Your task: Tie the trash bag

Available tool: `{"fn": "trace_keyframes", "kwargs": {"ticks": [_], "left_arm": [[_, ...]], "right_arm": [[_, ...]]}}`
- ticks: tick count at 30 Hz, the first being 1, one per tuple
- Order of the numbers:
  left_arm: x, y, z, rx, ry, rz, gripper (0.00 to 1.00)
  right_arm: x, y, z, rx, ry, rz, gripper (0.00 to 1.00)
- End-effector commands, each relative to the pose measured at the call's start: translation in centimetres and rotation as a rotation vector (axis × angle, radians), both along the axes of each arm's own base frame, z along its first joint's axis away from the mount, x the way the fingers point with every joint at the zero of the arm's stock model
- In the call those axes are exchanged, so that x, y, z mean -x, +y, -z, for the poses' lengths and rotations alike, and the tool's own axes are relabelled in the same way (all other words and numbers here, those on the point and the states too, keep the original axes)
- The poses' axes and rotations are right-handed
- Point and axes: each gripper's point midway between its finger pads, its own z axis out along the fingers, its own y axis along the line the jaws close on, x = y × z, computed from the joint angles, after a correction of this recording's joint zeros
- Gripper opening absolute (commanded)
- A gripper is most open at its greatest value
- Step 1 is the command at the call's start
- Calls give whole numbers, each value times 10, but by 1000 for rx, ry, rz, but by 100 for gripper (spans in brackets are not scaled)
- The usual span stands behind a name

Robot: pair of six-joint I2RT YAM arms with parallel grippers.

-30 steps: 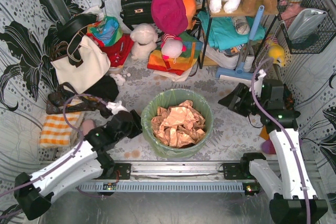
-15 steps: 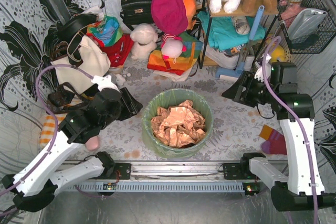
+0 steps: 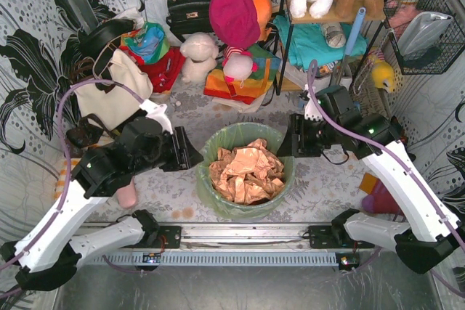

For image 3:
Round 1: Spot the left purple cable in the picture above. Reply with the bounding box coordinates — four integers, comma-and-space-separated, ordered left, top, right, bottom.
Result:
0, 78, 150, 296

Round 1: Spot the crumpled brown paper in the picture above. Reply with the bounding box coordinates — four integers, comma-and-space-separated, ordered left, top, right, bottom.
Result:
209, 138, 286, 205

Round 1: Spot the cream plush lamb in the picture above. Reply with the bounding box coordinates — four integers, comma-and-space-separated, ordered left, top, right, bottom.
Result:
180, 32, 219, 83

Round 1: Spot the rainbow striped cloth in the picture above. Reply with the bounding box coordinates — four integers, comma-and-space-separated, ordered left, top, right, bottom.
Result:
203, 44, 281, 105

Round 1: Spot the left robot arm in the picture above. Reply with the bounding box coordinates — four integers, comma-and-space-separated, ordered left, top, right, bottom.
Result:
1, 117, 203, 291

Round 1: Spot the pink faced plush doll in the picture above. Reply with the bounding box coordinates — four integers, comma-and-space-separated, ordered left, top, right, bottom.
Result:
222, 46, 258, 83

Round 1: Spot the white sneaker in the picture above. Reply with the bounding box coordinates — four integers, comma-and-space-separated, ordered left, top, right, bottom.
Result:
284, 63, 352, 92

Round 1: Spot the red cloth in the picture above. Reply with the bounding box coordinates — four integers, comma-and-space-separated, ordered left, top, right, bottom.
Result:
129, 46, 186, 94

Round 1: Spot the yellow plush duck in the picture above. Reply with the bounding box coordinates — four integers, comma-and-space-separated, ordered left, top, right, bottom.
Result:
368, 51, 395, 93

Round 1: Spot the blue floor sweeper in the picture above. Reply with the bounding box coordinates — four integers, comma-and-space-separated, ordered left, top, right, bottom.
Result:
298, 7, 367, 107

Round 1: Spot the black wire basket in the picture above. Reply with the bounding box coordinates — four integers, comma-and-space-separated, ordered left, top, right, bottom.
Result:
384, 0, 464, 76

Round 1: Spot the magenta cloth bag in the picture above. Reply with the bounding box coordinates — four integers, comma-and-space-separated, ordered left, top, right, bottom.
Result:
209, 0, 260, 49

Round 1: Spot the orange white checked towel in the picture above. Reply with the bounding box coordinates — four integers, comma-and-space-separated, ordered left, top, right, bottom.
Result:
53, 158, 80, 200

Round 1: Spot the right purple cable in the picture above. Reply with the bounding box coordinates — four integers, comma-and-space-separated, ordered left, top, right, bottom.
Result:
307, 58, 465, 293

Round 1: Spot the green trash bag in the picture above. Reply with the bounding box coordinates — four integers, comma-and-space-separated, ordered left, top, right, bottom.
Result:
196, 122, 296, 221

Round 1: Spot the purple cable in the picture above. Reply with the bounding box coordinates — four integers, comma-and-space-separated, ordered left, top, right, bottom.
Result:
0, 78, 150, 296
307, 58, 465, 293

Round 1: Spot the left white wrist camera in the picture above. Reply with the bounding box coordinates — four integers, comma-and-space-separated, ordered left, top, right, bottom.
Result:
139, 99, 173, 134

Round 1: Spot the black leather handbag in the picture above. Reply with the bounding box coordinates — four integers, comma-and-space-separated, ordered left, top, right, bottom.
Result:
166, 0, 214, 42

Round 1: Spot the teal folded cloth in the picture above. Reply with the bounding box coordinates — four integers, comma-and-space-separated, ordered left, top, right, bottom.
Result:
273, 16, 368, 70

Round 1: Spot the brown patterned bag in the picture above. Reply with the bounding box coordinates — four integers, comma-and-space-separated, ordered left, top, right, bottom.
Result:
65, 113, 120, 158

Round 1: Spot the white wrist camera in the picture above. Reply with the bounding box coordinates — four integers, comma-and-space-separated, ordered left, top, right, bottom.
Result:
304, 84, 323, 122
139, 99, 173, 134

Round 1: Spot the black round hat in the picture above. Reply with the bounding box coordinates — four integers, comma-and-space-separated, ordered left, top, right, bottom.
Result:
78, 19, 135, 59

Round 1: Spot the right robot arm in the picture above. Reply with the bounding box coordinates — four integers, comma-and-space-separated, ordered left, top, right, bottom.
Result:
277, 86, 464, 274

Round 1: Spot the grey patterned ball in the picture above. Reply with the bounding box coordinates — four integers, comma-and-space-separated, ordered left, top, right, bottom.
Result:
320, 22, 346, 49

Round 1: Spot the black orange toy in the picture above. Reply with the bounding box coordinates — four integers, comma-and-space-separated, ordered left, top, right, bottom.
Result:
390, 115, 416, 162

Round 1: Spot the pink foam roller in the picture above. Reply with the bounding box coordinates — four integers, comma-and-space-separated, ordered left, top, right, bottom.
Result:
116, 179, 137, 209

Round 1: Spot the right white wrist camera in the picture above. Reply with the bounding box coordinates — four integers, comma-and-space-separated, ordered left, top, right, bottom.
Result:
304, 84, 323, 122

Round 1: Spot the cream canvas tote bag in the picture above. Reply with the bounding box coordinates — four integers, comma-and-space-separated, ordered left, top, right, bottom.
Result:
75, 49, 153, 130

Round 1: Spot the colourful printed bag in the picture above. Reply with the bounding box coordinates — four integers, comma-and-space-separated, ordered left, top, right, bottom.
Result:
119, 23, 170, 65

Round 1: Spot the orange plush toy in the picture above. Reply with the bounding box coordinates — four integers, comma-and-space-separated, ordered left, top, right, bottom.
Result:
252, 0, 272, 41

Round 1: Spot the silver foil pouch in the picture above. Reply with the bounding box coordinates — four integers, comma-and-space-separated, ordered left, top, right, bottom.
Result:
397, 12, 454, 56

